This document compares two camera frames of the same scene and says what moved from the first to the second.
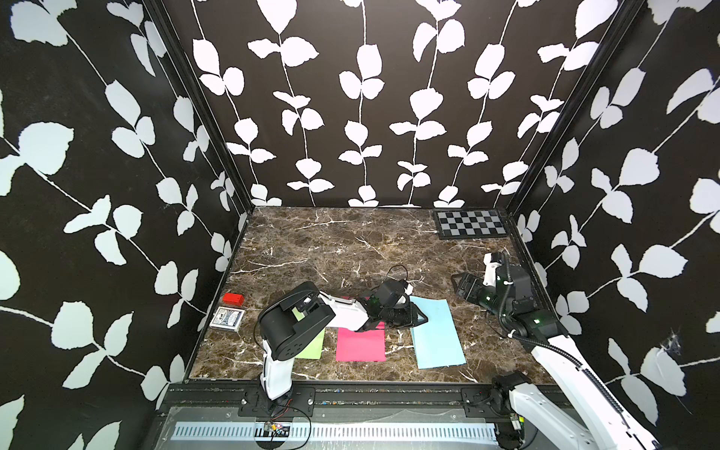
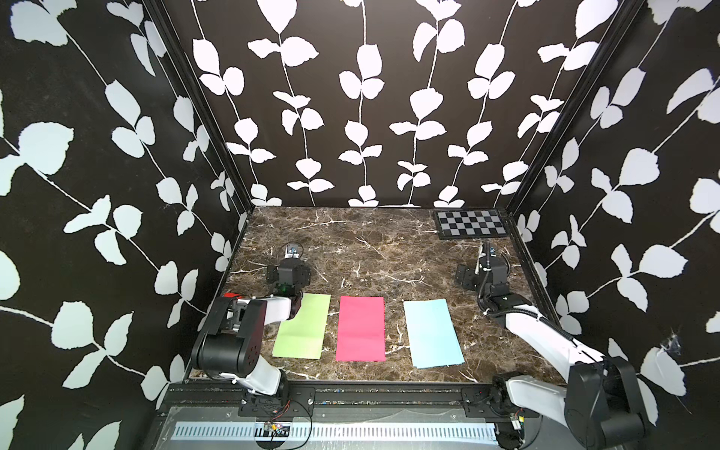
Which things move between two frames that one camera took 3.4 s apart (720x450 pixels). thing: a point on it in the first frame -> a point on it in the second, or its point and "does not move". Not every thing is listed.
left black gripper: (411, 319) -> (303, 273)
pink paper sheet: (369, 345) does not move
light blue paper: (437, 342) does not move
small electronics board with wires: (271, 431) does not move
